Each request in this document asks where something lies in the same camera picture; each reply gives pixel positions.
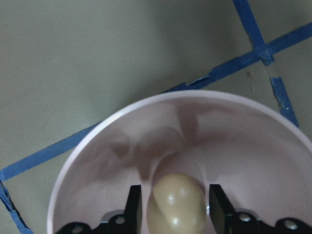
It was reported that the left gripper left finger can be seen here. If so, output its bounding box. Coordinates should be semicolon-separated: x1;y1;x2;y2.
57;185;142;234

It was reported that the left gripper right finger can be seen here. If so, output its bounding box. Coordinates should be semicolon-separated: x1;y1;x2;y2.
209;184;307;234

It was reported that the brown egg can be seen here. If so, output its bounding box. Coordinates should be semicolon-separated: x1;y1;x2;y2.
146;173;206;234

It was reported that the pink bowl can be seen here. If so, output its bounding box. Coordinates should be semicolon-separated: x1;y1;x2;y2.
47;90;312;234

